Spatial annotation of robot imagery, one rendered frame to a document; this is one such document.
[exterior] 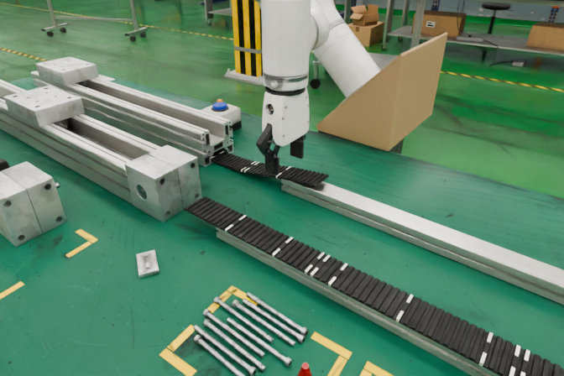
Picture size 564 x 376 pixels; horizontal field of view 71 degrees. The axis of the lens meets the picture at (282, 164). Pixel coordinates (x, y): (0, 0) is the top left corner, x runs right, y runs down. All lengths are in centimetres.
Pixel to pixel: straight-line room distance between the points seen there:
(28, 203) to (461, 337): 69
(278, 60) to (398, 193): 37
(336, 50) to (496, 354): 81
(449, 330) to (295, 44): 48
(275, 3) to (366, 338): 51
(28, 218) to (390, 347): 61
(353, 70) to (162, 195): 62
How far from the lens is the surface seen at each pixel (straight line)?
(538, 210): 92
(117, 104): 113
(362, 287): 58
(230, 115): 107
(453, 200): 87
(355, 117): 102
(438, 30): 551
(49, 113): 106
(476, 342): 57
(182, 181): 76
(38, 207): 80
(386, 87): 96
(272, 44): 69
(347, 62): 111
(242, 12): 408
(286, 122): 73
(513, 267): 70
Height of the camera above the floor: 123
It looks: 29 degrees down
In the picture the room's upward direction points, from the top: straight up
